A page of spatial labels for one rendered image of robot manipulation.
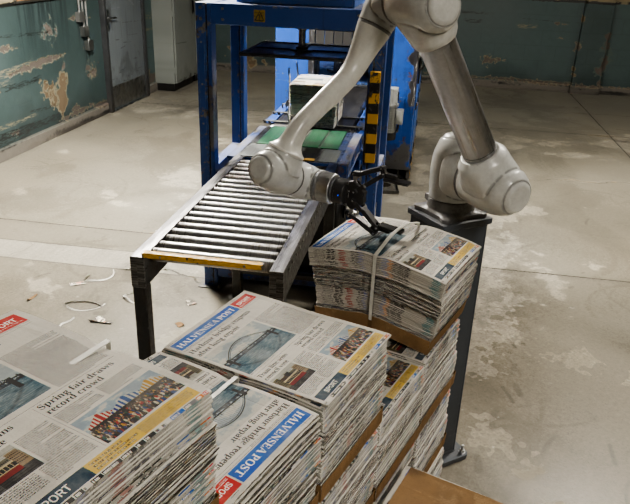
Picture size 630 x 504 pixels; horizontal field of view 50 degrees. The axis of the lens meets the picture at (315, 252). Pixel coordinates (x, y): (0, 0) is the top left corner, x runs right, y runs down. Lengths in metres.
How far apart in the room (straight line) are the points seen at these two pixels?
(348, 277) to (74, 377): 1.05
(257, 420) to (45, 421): 0.44
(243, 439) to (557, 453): 1.99
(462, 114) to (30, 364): 1.36
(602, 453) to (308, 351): 1.89
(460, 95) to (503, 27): 8.99
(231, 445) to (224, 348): 0.28
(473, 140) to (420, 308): 0.53
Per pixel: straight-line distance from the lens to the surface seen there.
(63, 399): 0.88
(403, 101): 5.78
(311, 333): 1.41
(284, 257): 2.39
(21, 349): 1.00
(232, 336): 1.40
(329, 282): 1.87
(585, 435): 3.11
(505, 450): 2.91
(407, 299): 1.77
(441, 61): 1.87
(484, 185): 2.04
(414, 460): 1.98
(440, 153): 2.22
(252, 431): 1.17
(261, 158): 1.76
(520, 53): 10.97
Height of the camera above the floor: 1.79
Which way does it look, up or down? 24 degrees down
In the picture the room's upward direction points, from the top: 2 degrees clockwise
